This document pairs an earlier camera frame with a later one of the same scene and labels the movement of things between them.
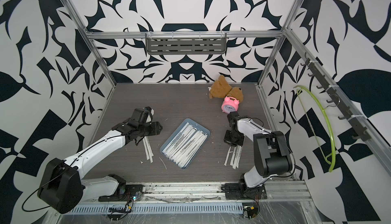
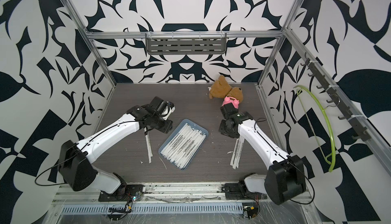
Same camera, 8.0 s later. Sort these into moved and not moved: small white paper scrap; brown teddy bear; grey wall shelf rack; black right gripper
Moved: black right gripper
Not moved: grey wall shelf rack; brown teddy bear; small white paper scrap
